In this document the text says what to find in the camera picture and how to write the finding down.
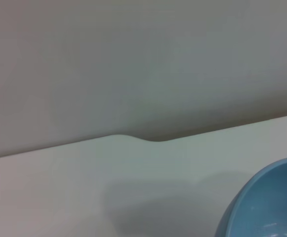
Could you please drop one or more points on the blue bowl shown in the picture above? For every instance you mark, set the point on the blue bowl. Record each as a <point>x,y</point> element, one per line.
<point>269,202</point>

